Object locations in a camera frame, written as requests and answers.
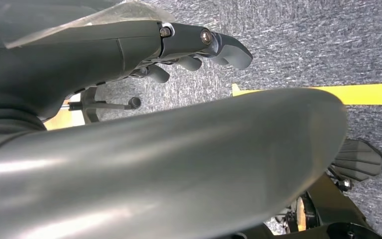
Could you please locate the silver robot leg shell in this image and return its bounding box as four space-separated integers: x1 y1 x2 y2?
0 87 348 239

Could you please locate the grey bracket with rod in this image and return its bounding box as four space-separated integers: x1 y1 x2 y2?
68 87 142 125

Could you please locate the yellow floor tape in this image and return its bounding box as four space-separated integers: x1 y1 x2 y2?
231 82 382 106

